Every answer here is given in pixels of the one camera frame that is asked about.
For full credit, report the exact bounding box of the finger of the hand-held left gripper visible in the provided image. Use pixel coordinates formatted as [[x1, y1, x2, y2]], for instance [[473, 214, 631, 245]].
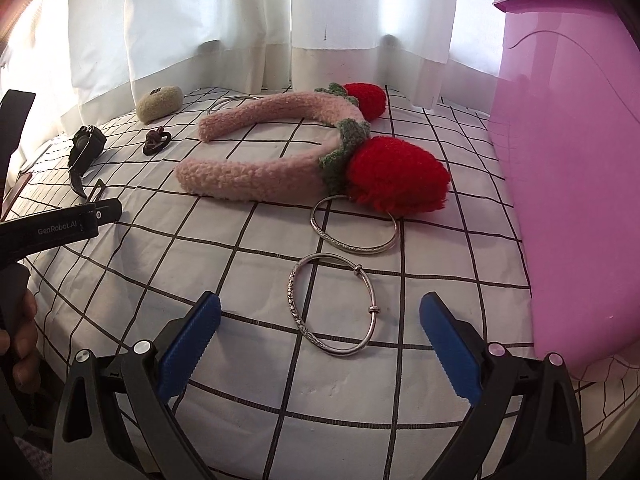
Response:
[[92, 199, 123, 226], [0, 89, 37, 221]]

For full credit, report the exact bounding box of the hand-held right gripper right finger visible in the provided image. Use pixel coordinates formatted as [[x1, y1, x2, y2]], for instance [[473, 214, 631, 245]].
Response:
[[419, 291, 587, 480]]

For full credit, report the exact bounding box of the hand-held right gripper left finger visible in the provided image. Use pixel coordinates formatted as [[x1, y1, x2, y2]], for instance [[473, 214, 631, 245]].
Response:
[[52, 291, 222, 480]]

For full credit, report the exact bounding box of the black wrist watch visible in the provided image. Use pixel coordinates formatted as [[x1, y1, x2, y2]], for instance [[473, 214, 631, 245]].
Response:
[[67, 124, 107, 197]]

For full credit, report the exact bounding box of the black ring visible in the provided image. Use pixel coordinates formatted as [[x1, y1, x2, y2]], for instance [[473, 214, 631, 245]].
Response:
[[142, 128, 171, 156]]

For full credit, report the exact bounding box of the silver bracelet with beads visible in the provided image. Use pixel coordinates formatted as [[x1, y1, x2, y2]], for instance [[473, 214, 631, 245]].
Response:
[[287, 253, 385, 356]]

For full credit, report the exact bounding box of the beige plush hair clip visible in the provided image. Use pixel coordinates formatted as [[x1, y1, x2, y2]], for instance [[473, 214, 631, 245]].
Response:
[[135, 84, 184, 125]]

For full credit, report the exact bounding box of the engraved silver bracelet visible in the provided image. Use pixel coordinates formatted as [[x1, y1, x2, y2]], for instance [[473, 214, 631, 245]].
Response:
[[310, 194, 400, 256]]

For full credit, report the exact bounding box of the pink plush strawberry headband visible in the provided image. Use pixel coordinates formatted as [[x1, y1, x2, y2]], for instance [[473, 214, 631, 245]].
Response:
[[174, 81, 452, 212]]

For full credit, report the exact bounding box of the plain silver bangle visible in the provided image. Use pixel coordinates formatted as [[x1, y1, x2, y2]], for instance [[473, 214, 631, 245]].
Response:
[[206, 94, 258, 115]]

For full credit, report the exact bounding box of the pink plastic container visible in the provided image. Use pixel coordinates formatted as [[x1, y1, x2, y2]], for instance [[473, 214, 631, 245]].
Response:
[[487, 0, 640, 392]]

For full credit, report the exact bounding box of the person's left hand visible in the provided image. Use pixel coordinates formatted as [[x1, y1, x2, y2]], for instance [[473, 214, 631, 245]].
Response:
[[0, 290, 42, 396]]

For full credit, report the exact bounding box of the white checked bed sheet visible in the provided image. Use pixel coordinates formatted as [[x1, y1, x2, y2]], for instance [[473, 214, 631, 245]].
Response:
[[20, 82, 618, 480]]

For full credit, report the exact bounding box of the white curtain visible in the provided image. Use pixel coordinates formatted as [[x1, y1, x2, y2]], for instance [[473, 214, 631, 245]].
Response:
[[290, 0, 502, 107], [59, 0, 294, 134]]

